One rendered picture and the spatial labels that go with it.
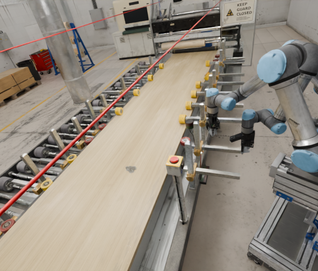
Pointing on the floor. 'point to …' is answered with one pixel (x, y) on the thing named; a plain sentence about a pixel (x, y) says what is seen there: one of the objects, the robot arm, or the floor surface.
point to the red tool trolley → (42, 61)
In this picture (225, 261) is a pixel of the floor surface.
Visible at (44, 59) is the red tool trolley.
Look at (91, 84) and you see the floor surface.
